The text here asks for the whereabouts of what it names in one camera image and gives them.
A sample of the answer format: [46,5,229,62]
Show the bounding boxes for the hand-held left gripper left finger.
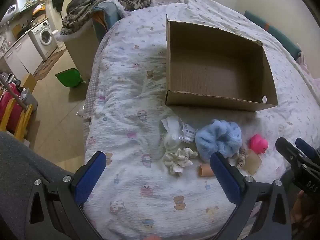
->
[26,151,107,240]

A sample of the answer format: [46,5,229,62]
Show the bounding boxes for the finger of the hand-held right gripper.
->
[295,138,320,161]
[275,137,312,172]

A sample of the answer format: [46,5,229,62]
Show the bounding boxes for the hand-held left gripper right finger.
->
[211,152,292,240]

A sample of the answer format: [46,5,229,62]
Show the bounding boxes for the small peach tube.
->
[198,164,214,177]

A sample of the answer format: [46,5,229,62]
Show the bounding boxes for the pink rubber duck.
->
[249,133,269,154]

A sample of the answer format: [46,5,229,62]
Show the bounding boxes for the blue fluffy scrunchie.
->
[194,119,243,163]

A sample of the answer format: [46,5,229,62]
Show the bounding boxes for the cream scrunchie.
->
[162,147,199,177]

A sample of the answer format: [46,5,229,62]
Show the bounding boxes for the white socks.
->
[161,116,198,152]

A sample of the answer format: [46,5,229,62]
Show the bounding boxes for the brown cardboard box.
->
[165,14,279,112]

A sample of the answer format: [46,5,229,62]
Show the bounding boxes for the brown cardboard tag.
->
[244,151,263,175]

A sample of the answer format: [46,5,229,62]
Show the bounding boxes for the white printed bed blanket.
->
[84,0,320,240]

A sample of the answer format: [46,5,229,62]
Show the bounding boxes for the yellow wooden stand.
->
[0,97,34,141]

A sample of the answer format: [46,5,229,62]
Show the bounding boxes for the grey checked bed sheet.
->
[84,25,113,122]

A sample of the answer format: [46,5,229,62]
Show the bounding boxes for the grey bin with bottle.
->
[20,87,39,113]

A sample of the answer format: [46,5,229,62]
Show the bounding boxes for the red suitcase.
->
[0,84,23,133]

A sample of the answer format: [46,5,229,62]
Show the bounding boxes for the small floor cardboard box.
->
[21,73,38,91]

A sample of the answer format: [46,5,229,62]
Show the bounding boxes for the patterned floor rug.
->
[34,49,68,81]

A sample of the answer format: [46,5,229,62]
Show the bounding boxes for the teal pillow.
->
[244,10,302,60]

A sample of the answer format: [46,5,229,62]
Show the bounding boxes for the beige laundry bin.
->
[65,20,101,81]

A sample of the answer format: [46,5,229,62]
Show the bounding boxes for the white kitchen cabinets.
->
[0,33,43,75]

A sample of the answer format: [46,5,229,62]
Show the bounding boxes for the white washing machine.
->
[28,19,59,58]

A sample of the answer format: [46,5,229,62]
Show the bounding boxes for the black hanging garment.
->
[52,0,65,12]

